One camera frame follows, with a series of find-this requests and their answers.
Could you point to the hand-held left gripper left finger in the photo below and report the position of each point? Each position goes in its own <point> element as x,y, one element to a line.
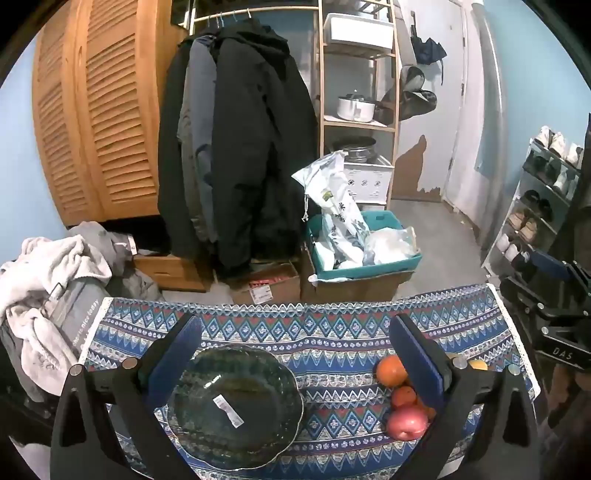
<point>178,355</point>

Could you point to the white fleece garment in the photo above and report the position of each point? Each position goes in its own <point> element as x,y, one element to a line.
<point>41,272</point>

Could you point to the white clothes rail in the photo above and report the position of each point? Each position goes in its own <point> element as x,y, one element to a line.
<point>277,9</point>

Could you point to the wooden drawer box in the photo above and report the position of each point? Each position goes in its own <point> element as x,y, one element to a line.
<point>175,272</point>

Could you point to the wooden shelf rack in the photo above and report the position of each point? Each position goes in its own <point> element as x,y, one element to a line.
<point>320,92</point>

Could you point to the white storage box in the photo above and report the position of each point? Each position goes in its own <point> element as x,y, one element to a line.
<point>358,32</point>

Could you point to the group of assorted shoes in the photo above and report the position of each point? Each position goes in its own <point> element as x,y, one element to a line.
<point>531,226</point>

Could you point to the large cardboard box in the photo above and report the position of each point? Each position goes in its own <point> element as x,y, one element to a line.
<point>351,288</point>

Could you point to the dark hanging bag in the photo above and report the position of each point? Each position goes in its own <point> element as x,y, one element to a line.
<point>411,99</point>

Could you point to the black coat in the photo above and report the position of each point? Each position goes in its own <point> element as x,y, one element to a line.
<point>258,138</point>

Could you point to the dark folded umbrella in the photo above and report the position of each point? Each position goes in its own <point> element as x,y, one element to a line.
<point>427,50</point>

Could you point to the grey shoe rack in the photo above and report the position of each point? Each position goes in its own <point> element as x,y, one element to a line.
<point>521,203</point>

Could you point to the bright red apple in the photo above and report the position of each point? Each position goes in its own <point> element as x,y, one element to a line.
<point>406,422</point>

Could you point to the wooden louvered wardrobe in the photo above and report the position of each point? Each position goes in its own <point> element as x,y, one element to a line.
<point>115,115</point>

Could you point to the medium orange with stem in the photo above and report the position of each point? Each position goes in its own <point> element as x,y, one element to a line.
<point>390,371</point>

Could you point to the white printed plastic bag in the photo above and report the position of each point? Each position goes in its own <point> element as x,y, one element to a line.
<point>332,203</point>

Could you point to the white pot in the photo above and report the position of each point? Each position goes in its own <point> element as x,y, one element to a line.
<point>354,110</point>

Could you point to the dark glass bowl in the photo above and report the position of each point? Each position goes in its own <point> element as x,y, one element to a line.
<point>240,415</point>

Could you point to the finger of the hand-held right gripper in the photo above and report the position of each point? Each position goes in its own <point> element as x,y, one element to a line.
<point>551,266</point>
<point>526,297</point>

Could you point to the metal steamer pot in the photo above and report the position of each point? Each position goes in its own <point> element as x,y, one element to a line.
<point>355,150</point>

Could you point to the teal plastic bin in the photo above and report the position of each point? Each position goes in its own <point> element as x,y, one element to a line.
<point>369,272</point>

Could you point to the clear plastic bag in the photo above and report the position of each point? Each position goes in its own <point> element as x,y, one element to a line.
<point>390,247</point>

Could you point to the white patterned box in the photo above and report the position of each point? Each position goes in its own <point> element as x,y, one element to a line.
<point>369,182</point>

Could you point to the white door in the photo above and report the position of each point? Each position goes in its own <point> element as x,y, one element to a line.
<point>480,138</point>

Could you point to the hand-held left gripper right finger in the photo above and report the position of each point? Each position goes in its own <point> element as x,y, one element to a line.
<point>415,360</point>

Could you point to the blue patterned tablecloth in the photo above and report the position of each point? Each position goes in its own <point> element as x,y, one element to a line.
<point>323,332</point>

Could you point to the cardboard box with red label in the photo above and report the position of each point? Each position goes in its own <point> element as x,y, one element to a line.
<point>268,286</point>

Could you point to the grey crumpled garment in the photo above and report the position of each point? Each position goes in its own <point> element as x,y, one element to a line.
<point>99,240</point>

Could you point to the yellow pear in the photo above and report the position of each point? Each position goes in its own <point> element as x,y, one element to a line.
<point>479,365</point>

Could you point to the grey printed bag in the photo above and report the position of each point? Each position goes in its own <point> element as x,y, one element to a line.
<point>78,309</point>

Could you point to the grey jacket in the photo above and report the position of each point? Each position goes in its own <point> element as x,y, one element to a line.
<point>198,115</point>

